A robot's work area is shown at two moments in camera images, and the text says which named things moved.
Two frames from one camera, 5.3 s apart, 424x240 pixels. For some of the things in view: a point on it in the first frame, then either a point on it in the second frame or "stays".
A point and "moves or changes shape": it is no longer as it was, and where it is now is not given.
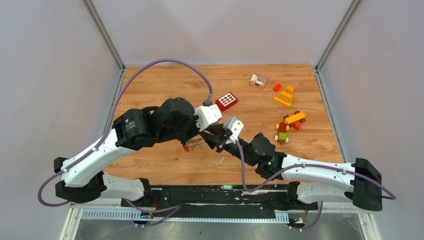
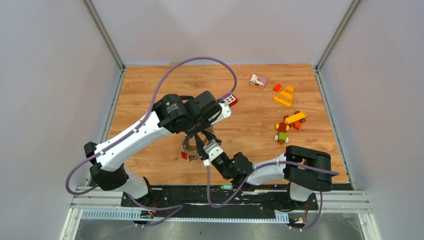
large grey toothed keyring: x=194 y=142 moves or changes shape
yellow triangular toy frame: x=285 y=97 stays
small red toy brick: x=277 y=87 stays
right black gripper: x=216 y=134 to x=200 y=146
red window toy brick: x=226 y=101 stays
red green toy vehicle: x=282 y=136 stays
